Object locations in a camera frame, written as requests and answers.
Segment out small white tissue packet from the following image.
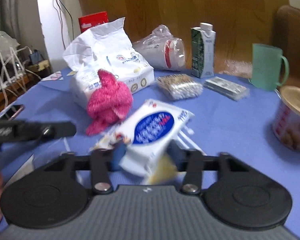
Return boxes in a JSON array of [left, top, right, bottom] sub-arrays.
[[114, 99, 194, 177]]

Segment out pink fluffy sock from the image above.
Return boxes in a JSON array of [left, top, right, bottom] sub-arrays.
[[86, 69, 133, 135]]

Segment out silver wipes packet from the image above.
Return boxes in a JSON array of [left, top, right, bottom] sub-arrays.
[[203, 76, 250, 101]]

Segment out blue patterned tablecloth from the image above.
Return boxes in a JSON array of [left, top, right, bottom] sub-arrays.
[[0, 68, 300, 237]]

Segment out bagged paper cups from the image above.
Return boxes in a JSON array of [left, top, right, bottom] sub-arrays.
[[133, 24, 186, 72]]

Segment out white tissue pack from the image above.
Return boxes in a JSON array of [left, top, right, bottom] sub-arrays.
[[63, 17, 154, 108]]

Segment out green plastic mug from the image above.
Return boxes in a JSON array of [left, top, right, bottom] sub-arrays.
[[250, 43, 289, 91]]

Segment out biscuit can tan lid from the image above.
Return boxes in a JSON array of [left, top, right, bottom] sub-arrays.
[[272, 85, 300, 152]]

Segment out green white drink carton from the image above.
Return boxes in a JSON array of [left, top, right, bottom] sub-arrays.
[[191, 22, 216, 78]]

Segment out red cereal box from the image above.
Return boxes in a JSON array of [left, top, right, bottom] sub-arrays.
[[78, 11, 109, 33]]

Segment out wooden board panel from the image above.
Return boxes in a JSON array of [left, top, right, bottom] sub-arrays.
[[79, 0, 289, 71]]

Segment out brown chair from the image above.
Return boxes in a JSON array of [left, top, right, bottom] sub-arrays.
[[273, 5, 300, 87]]

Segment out black hanging cable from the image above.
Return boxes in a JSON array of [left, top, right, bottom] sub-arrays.
[[49, 0, 76, 51]]

